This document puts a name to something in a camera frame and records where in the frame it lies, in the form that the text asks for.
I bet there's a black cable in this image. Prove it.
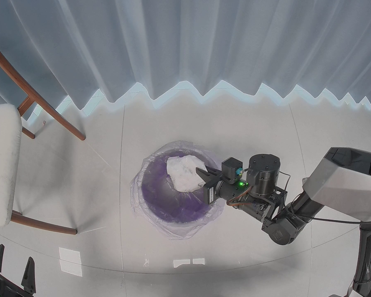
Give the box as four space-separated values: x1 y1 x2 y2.
297 205 371 226

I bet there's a white trash bin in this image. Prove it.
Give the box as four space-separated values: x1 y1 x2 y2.
140 147 224 232

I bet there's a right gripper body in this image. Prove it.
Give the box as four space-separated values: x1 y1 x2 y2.
205 174 251 208

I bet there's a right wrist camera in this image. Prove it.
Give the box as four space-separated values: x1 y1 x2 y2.
221 157 243 184

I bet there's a purple plastic bag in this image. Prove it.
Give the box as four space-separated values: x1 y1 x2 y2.
129 139 225 240

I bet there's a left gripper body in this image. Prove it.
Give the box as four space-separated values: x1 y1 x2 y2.
0 265 35 297

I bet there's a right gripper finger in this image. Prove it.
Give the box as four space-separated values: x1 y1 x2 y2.
204 165 223 179
195 167 216 186

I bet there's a pale blue curtain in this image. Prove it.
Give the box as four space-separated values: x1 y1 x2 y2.
0 0 371 118

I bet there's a wooden chair white cushion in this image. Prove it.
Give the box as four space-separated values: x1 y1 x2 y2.
0 34 86 235

